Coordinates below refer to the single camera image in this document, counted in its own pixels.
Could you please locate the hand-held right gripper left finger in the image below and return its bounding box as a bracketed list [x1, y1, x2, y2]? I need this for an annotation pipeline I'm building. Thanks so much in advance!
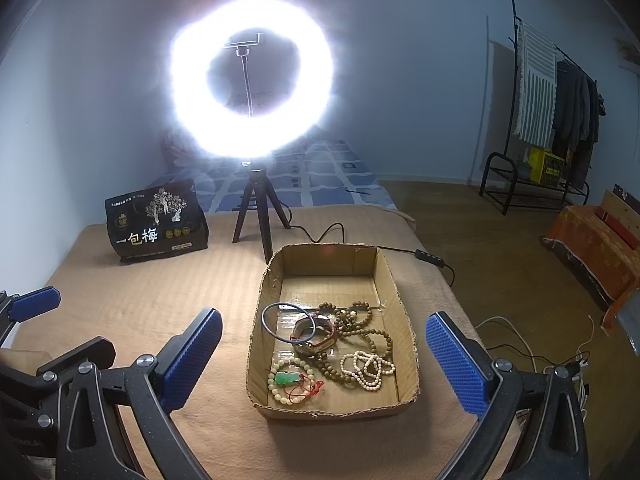
[55, 307, 224, 480]

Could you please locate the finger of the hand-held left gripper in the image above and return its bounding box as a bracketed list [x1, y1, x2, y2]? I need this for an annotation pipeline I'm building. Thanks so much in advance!
[37, 338, 117, 382]
[0, 285, 62, 347]

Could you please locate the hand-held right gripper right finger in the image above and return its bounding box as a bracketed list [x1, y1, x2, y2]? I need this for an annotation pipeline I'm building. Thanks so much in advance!
[425, 311, 591, 480]

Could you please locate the blue bangle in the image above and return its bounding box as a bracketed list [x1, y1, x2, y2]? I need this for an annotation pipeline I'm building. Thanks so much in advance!
[261, 302, 317, 345]

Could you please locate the white pearl necklace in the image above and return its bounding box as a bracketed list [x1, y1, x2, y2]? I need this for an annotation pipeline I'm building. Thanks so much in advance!
[340, 351, 397, 391]

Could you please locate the pale bead bracelet green pendant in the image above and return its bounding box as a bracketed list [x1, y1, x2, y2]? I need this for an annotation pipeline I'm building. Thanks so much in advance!
[266, 357, 326, 406]

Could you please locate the cardboard box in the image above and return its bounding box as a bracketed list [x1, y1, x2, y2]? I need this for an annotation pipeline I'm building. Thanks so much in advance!
[246, 242, 421, 420]

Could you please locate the black printed snack bag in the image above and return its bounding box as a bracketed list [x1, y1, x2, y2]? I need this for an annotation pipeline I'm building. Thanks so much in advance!
[105, 178, 210, 265]

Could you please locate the orange cloth covered furniture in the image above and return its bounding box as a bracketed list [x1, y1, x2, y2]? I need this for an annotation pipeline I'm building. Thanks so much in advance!
[542, 204, 640, 336]

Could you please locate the yellow box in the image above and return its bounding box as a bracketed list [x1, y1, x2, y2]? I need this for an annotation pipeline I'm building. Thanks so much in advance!
[527, 147, 568, 184]

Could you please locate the grey hanging garment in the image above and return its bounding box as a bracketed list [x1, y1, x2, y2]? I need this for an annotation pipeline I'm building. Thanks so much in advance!
[551, 60, 593, 191]

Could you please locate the striped hanging towel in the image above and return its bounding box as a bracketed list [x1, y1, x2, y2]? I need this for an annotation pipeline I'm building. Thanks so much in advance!
[515, 21, 558, 143]

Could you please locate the black hanging garment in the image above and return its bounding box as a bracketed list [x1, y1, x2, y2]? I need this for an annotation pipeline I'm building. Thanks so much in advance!
[585, 77, 608, 146]

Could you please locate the black clothes rack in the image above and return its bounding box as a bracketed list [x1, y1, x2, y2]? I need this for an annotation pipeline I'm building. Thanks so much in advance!
[479, 0, 608, 216]

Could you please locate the white cable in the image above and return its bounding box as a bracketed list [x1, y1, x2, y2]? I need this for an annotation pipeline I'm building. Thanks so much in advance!
[474, 315, 551, 373]

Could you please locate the brown wooden bead necklace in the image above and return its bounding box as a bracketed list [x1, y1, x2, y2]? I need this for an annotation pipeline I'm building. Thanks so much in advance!
[314, 301, 396, 381]

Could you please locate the wristwatch with beige strap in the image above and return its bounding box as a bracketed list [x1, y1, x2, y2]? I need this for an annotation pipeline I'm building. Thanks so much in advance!
[291, 312, 338, 358]

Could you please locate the black power cable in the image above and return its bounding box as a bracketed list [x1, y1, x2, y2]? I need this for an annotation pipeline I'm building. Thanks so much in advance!
[275, 200, 456, 288]

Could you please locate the ring light with phone holder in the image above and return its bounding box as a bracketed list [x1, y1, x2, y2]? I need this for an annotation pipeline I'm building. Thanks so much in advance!
[167, 0, 336, 158]

